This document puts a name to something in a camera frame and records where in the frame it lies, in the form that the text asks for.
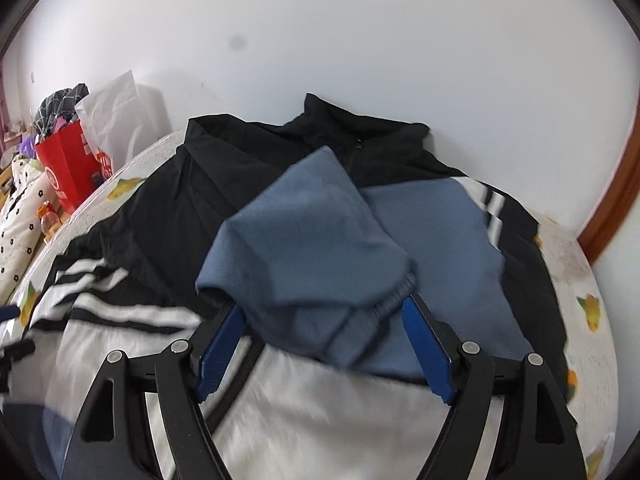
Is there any black white blue jacket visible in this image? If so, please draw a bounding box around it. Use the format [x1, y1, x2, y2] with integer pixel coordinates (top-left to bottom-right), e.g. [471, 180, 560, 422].
[1, 96, 575, 479]

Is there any white plastic shopping bag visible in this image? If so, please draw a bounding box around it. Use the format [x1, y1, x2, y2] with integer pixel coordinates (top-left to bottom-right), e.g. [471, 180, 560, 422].
[75, 70, 172, 178]

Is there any red paper shopping bag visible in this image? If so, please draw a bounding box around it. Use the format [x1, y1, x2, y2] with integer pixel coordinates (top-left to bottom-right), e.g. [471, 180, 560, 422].
[35, 122, 102, 214]

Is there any plaid cloth in bag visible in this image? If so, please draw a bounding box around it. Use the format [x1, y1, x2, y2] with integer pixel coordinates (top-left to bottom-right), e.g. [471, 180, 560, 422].
[32, 82, 89, 143]

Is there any brown wooden door frame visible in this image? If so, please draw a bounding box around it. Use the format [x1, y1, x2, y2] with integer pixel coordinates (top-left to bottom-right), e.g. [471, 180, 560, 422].
[577, 117, 640, 264]

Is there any orange drink bottle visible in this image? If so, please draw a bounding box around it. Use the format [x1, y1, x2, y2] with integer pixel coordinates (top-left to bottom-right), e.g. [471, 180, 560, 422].
[37, 202, 62, 237]

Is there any fruit print tablecloth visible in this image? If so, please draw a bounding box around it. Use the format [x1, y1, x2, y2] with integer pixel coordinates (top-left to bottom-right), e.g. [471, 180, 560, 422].
[13, 130, 618, 479]

